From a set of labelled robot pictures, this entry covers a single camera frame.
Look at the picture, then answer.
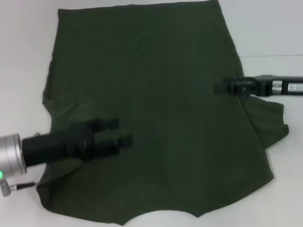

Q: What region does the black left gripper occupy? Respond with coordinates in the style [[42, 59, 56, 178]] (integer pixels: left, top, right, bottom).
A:
[[21, 117, 134, 167]]

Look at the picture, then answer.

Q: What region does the dark green shirt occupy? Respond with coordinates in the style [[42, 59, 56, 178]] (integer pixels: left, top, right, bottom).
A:
[[35, 0, 290, 227]]

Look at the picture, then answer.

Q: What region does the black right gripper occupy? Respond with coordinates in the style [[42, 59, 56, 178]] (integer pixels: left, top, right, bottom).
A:
[[214, 74, 303, 97]]

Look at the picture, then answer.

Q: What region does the left wrist cable with connector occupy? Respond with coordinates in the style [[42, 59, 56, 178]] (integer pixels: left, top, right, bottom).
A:
[[0, 178, 38, 197]]

